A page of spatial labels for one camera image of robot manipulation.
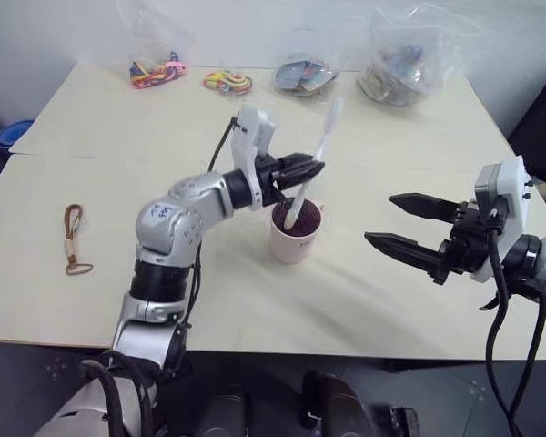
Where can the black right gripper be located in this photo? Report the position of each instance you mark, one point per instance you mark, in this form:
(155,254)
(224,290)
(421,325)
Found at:
(466,246)

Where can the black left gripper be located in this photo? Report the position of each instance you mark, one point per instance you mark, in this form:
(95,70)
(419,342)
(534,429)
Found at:
(267,178)

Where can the white toothbrush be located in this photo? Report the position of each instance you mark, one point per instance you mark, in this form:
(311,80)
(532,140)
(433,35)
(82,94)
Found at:
(327,132)

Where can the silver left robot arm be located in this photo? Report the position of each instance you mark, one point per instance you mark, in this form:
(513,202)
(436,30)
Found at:
(164,218)

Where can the pink mug with dark inside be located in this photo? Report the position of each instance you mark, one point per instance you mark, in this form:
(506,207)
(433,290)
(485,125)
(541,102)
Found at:
(291,248)

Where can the clear bag of cards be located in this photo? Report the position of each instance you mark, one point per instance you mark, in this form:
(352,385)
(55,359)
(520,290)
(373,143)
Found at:
(302,75)

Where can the large clear bag of items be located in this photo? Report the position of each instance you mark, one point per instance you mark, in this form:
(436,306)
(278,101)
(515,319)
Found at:
(400,77)

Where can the black chair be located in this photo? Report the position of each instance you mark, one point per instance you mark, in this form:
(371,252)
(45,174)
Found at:
(543,127)

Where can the dark rounded shape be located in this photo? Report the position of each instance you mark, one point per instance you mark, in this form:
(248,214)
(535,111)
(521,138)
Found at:
(341,405)
(223,416)

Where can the small dark block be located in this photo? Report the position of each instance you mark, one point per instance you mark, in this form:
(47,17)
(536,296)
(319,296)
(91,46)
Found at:
(404,421)

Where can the blue bowl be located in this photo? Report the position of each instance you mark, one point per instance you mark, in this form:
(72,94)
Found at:
(11,134)

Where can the silver robot torso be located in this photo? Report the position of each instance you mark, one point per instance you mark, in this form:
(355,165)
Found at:
(91,409)

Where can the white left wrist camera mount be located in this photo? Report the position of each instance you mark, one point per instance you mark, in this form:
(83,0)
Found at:
(250,132)

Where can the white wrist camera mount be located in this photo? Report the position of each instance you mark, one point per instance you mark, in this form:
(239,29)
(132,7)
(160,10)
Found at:
(250,132)
(512,205)

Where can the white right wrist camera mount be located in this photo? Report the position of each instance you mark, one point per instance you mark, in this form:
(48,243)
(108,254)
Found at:
(512,205)

